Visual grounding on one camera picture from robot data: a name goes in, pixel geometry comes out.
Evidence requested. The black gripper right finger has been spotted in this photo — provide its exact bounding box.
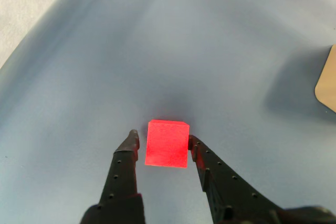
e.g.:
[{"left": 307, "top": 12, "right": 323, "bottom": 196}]
[{"left": 187, "top": 134, "right": 336, "bottom": 224}]

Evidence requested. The beige square box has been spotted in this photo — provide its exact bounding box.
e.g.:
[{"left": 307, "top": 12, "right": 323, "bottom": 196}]
[{"left": 314, "top": 45, "right": 336, "bottom": 114}]

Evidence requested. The dark grey table mat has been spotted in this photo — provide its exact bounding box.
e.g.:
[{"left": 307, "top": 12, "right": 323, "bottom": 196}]
[{"left": 0, "top": 0, "right": 336, "bottom": 224}]

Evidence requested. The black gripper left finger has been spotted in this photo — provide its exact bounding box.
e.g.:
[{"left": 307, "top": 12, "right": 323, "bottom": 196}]
[{"left": 80, "top": 129, "right": 146, "bottom": 224}]

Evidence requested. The red cube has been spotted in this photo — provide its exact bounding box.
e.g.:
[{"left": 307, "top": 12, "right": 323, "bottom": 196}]
[{"left": 144, "top": 119, "right": 190, "bottom": 168}]

